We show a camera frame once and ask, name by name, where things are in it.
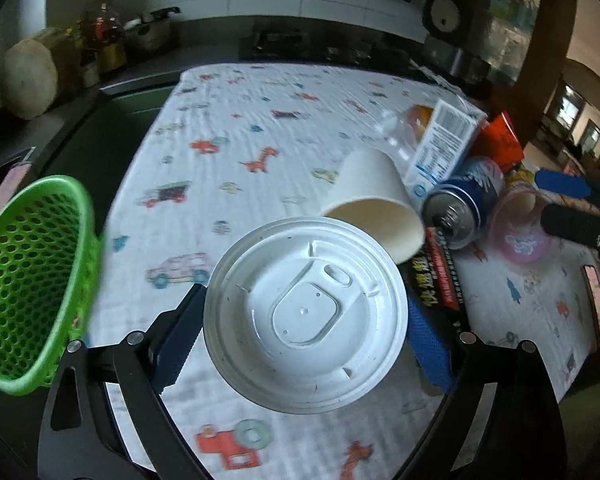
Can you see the steel cooking pot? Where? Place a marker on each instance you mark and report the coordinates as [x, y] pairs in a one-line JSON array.
[[150, 32]]

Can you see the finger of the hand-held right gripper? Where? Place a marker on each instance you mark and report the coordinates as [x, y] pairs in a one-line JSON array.
[[565, 185], [575, 227]]

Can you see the yellow oil bottle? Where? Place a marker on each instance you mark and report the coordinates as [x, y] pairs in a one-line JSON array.
[[110, 55]]

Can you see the black packet with red label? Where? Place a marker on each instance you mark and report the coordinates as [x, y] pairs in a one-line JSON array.
[[440, 280]]

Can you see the pink edged flat object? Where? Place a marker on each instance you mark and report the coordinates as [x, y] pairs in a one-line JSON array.
[[593, 290]]

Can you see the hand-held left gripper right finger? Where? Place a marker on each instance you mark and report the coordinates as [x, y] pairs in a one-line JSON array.
[[430, 355]]

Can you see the clear plastic bottle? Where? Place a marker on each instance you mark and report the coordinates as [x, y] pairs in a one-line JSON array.
[[405, 130]]

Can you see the printed blanket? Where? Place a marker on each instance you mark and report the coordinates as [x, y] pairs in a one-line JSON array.
[[260, 125]]

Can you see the cream paper cup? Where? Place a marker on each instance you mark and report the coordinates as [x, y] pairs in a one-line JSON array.
[[370, 185]]

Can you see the black gas stove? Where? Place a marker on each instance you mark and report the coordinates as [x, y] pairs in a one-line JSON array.
[[320, 45]]

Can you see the round wooden chopping block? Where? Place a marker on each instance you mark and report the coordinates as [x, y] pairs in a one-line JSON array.
[[30, 80]]

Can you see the round dial kitchen scale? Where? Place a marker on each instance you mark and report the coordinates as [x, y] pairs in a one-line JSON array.
[[445, 12]]

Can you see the white and blue carton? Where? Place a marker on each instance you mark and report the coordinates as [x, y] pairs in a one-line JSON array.
[[445, 145]]

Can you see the pink plastic cup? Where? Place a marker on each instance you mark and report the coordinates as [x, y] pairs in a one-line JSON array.
[[520, 240]]

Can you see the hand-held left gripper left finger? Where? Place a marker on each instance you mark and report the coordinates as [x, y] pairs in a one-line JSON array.
[[180, 342]]

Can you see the red snack bag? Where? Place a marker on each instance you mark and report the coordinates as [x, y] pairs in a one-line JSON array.
[[502, 140]]

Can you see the green kitchen cabinet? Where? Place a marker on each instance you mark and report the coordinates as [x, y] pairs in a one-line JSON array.
[[115, 120]]

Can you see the white plastic cup lid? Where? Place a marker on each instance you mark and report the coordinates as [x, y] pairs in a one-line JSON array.
[[305, 315]]

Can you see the red capped sauce bottle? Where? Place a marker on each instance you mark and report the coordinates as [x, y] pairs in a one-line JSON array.
[[102, 27]]

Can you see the blue drink can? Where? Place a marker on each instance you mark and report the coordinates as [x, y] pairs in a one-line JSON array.
[[472, 190]]

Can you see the green perforated plastic basket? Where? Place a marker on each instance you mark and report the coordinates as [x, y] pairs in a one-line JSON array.
[[25, 280]]

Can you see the pink towel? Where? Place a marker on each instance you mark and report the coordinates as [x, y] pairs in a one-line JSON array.
[[12, 185]]

